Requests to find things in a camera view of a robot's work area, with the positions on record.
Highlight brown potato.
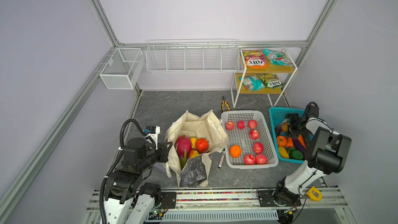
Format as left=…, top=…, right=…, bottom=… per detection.
left=281, top=122, right=290, bottom=132

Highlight pink dragon fruit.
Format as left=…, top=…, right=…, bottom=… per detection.
left=175, top=135, right=192, bottom=169

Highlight small yellow lemon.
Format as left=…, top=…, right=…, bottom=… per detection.
left=189, top=149, right=200, bottom=159

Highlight cream canvas grocery bag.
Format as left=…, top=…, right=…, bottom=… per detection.
left=164, top=110, right=228, bottom=189

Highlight red tomato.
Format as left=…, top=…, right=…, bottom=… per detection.
left=195, top=139, right=209, bottom=153

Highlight green pink snack bag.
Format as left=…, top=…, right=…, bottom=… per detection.
left=262, top=49, right=293, bottom=66

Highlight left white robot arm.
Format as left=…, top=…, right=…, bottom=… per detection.
left=99, top=119, right=173, bottom=224

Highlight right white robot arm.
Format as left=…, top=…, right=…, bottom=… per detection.
left=273, top=102, right=352, bottom=206

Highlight green Fox's candy bag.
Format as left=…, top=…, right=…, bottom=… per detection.
left=258, top=73, right=285, bottom=89

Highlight teal snack bag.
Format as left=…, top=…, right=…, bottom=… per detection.
left=238, top=75, right=265, bottom=92

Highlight orange Fox's candy bag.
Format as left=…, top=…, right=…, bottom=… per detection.
left=243, top=50, right=268, bottom=68

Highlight teal plastic vegetable basket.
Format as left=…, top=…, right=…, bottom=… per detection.
left=269, top=107, right=304, bottom=164

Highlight dark purple eggplant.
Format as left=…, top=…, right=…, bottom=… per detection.
left=292, top=138, right=306, bottom=154

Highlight small orange pumpkin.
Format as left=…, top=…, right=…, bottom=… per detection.
left=276, top=135, right=288, bottom=147

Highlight green pepper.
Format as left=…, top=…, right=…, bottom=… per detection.
left=289, top=149, right=304, bottom=161

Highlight yellow vegetable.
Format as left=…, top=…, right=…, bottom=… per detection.
left=278, top=146, right=290, bottom=159

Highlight red apple back right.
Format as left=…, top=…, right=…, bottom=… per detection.
left=247, top=120, right=258, bottom=129

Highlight red apple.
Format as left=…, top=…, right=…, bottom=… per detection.
left=226, top=121, right=235, bottom=130
left=236, top=121, right=245, bottom=130
left=256, top=154, right=268, bottom=164
left=247, top=120, right=258, bottom=129

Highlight red apple front right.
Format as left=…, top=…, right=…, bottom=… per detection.
left=256, top=154, right=268, bottom=164

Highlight white plastic fruit basket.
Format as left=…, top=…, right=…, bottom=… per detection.
left=221, top=110, right=279, bottom=169

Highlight red apple back middle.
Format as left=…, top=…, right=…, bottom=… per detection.
left=236, top=121, right=245, bottom=130

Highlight red apple back left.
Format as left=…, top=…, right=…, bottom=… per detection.
left=226, top=121, right=235, bottom=130

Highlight orange tangerine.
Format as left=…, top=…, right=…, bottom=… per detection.
left=229, top=145, right=241, bottom=158

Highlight white wooden two-tier shelf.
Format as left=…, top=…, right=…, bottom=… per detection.
left=231, top=49, right=298, bottom=107

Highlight yellow tape measure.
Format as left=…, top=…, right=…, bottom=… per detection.
left=306, top=186, right=322, bottom=201

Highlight silver marker pen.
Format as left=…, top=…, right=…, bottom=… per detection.
left=218, top=150, right=226, bottom=169

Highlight yellow handled pliers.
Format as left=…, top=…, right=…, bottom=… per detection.
left=221, top=96, right=231, bottom=112

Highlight small white wire basket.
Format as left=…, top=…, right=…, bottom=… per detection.
left=99, top=48, right=144, bottom=90

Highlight long white wire basket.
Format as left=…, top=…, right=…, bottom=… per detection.
left=146, top=39, right=240, bottom=73

